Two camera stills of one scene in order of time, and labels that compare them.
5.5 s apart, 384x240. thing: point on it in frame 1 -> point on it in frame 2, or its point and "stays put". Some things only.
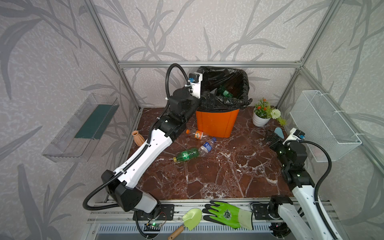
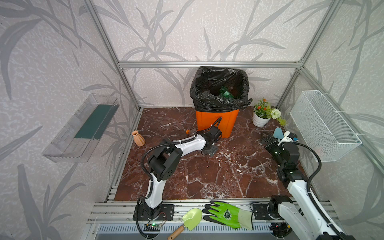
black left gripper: [205, 98] -> [210, 149]
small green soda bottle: [225, 93] stays put
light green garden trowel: [191, 218] stays put
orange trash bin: [219, 124] stays put
